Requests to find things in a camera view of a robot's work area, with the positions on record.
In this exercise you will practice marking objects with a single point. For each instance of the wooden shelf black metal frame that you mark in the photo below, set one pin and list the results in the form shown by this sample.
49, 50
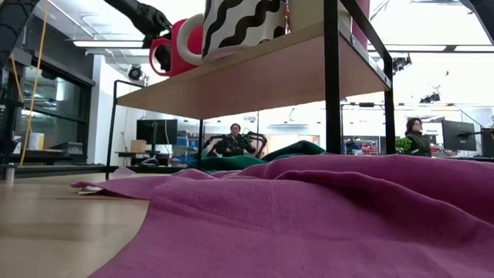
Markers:
270, 77

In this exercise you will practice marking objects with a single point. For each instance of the brown cardboard box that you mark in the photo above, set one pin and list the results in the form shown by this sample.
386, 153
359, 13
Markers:
138, 146

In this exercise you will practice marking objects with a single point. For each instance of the silver standoff post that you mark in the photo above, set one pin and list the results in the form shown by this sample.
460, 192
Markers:
9, 171

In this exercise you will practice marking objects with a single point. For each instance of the black monitor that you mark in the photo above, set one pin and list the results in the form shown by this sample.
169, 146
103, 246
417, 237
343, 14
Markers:
148, 129
459, 135

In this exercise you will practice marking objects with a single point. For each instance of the black metal rig frame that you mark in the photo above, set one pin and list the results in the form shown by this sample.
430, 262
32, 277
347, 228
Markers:
58, 170

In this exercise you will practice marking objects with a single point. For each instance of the person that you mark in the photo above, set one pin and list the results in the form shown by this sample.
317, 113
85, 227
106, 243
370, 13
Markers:
418, 144
234, 144

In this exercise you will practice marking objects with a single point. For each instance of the white cylindrical container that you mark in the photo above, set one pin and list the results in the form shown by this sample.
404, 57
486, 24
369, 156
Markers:
36, 141

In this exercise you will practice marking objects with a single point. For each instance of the red mug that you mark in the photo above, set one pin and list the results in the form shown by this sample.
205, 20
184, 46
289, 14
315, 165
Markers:
195, 40

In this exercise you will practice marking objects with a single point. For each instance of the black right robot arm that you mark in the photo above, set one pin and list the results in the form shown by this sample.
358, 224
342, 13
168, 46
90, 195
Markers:
484, 11

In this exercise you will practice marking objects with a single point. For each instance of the beige cup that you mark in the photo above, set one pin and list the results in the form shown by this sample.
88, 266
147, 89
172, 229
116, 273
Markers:
305, 15

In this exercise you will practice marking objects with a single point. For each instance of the purple cloth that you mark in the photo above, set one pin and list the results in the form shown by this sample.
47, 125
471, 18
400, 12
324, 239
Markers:
308, 216

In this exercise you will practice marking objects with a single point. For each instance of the green cloth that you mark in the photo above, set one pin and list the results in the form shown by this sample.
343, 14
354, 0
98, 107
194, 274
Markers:
231, 163

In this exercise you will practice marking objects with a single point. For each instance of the black white wavy mug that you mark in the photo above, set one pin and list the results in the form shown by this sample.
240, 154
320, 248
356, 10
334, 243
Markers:
247, 42

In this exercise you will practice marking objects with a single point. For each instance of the green potted plant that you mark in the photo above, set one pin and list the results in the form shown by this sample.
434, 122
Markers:
403, 144

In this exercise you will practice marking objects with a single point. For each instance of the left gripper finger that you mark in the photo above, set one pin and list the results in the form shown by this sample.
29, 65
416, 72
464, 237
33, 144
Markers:
164, 58

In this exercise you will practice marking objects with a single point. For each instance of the black ceiling camera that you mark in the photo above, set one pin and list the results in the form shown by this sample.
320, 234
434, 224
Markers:
135, 72

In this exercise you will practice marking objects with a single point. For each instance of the grey storage box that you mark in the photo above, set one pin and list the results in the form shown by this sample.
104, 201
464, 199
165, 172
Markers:
67, 148

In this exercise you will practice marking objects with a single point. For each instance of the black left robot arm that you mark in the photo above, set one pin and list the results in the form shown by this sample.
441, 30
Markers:
15, 23

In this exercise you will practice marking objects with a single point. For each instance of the pink tumbler cup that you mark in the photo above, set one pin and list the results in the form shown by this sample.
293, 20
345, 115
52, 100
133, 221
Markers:
363, 9

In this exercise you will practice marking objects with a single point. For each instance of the background black robot arm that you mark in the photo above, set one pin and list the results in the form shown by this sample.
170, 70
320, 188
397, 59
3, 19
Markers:
260, 137

